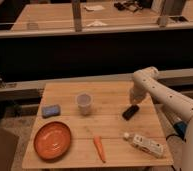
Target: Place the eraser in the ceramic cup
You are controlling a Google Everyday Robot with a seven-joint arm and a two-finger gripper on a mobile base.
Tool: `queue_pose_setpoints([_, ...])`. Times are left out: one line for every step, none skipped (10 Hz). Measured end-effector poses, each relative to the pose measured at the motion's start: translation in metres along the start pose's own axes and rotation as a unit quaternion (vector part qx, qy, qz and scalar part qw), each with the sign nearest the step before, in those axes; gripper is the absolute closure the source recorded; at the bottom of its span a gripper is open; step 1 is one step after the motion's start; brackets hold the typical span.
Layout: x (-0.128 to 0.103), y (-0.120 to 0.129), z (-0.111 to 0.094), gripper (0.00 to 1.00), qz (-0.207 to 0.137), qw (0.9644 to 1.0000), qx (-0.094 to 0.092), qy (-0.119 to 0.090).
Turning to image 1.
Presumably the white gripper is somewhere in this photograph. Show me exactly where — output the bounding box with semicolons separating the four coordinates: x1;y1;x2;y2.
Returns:
129;85;147;105

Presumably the black eraser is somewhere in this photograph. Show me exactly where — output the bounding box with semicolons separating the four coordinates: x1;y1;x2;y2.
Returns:
122;105;139;120

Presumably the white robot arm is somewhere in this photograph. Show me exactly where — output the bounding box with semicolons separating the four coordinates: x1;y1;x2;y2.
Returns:
130;67;193;171

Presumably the clear plastic bottle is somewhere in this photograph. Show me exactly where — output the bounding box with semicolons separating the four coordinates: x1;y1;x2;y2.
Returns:
123;132;164;158

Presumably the orange carrot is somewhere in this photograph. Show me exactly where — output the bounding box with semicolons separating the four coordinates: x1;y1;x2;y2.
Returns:
93;136;106;163

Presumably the crumpled white tissue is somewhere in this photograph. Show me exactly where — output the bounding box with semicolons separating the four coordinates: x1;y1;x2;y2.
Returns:
87;20;107;27

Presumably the black tool pile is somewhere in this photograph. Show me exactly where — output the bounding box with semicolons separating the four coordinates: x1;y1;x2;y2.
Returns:
114;1;143;13

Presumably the blue sponge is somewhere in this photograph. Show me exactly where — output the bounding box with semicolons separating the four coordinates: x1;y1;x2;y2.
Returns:
41;105;61;118

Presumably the orange plate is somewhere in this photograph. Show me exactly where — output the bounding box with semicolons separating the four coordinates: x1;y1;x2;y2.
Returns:
33;121;71;160

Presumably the white paper sheet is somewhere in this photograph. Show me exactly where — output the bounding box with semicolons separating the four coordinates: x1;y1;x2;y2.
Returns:
84;5;105;11

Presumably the brown cardboard box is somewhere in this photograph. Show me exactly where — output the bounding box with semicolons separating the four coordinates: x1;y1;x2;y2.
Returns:
0;128;19;171

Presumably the blue black cable connector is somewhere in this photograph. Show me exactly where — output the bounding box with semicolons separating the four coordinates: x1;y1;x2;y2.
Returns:
166;119;187;140

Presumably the grey right metal post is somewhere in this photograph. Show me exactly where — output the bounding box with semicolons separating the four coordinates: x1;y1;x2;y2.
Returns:
157;0;175;27

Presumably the grey metal post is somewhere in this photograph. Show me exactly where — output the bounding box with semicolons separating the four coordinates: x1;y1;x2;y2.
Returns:
157;0;175;27
72;0;82;32

